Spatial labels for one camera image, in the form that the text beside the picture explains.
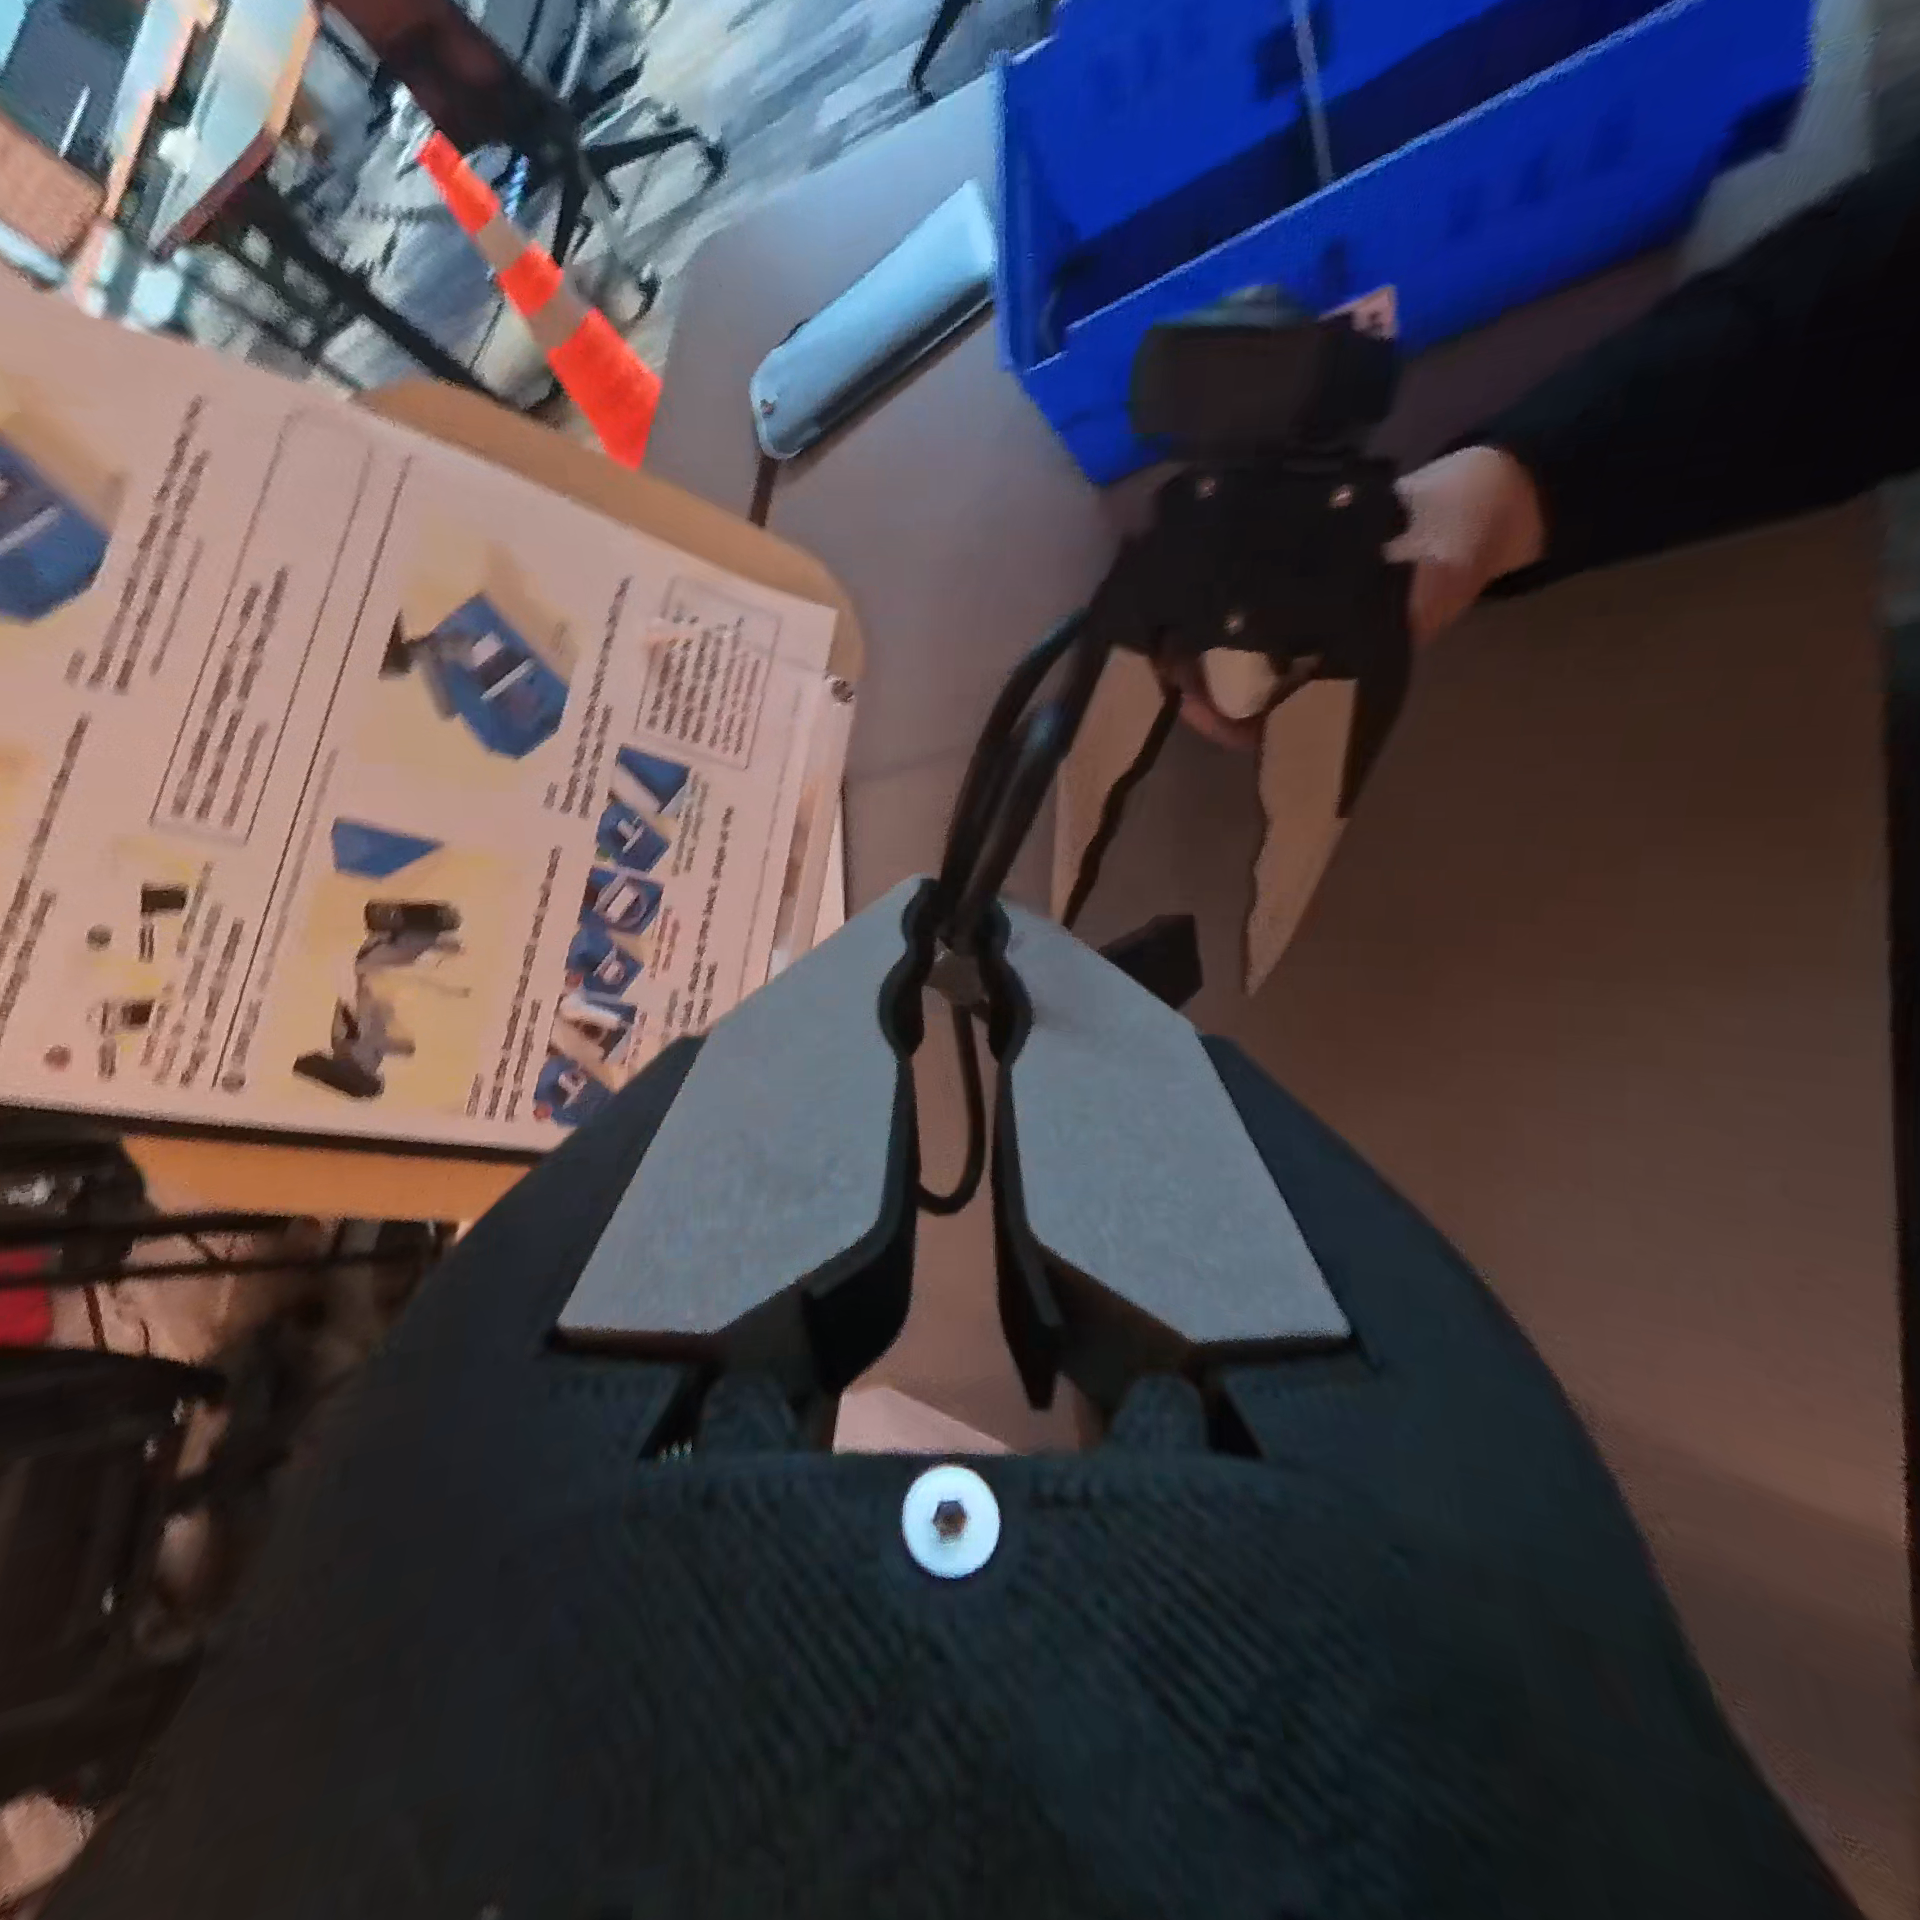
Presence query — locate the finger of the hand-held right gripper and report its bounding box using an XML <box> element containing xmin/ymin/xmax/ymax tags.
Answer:
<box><xmin>1046</xmin><ymin>642</ymin><xmax>1187</xmax><ymax>928</ymax></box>
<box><xmin>1242</xmin><ymin>671</ymin><xmax>1362</xmax><ymax>1001</ymax></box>

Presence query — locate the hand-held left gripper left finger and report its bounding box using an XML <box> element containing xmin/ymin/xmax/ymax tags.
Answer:
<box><xmin>556</xmin><ymin>879</ymin><xmax>923</xmax><ymax>1449</ymax></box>

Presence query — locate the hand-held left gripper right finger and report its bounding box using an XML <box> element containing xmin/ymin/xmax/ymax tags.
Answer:
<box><xmin>983</xmin><ymin>896</ymin><xmax>1353</xmax><ymax>1412</ymax></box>

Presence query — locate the black plastic usb hub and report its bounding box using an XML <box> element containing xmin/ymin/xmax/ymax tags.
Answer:
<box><xmin>907</xmin><ymin>607</ymin><xmax>1204</xmax><ymax>1221</ymax></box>

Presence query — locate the translucent plastic bin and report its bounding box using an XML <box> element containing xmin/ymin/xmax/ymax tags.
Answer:
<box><xmin>995</xmin><ymin>0</ymin><xmax>1818</xmax><ymax>488</ymax></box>

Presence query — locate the person's right forearm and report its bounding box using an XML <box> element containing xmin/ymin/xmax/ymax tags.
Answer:
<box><xmin>1476</xmin><ymin>141</ymin><xmax>1920</xmax><ymax>600</ymax></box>

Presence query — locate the person's right hand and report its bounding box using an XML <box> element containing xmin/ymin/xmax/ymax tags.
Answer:
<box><xmin>1391</xmin><ymin>441</ymin><xmax>1549</xmax><ymax>646</ymax></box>

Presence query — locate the printed instruction sheet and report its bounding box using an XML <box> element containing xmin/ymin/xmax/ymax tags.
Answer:
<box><xmin>0</xmin><ymin>277</ymin><xmax>841</xmax><ymax>1157</ymax></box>

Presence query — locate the orange traffic cone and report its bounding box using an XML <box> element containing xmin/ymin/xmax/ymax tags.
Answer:
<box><xmin>415</xmin><ymin>133</ymin><xmax>665</xmax><ymax>471</ymax></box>

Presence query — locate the black office chair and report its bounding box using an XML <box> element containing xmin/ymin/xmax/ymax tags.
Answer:
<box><xmin>0</xmin><ymin>1341</ymin><xmax>234</xmax><ymax>1817</ymax></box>

